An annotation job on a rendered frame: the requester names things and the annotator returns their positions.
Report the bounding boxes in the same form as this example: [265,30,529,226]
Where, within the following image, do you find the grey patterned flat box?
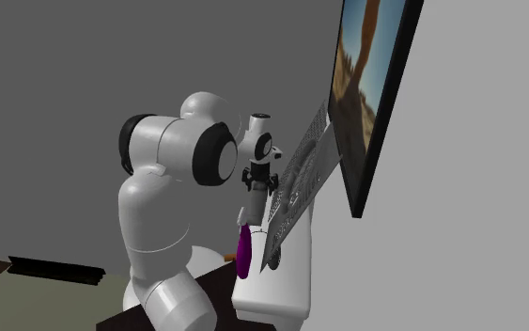
[259,99,342,274]

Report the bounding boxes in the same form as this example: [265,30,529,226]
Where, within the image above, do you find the dark robot stand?
[95,260,278,331]

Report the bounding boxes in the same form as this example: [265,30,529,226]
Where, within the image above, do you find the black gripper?
[241,160,280,192]

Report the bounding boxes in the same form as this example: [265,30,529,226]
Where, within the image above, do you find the black framed wall picture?
[327,0,426,220]

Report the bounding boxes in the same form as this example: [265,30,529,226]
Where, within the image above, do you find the purple bottle with white cap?
[236,207,253,281]

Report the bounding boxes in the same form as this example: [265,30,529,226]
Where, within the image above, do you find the black long flat object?
[7,255,107,287]

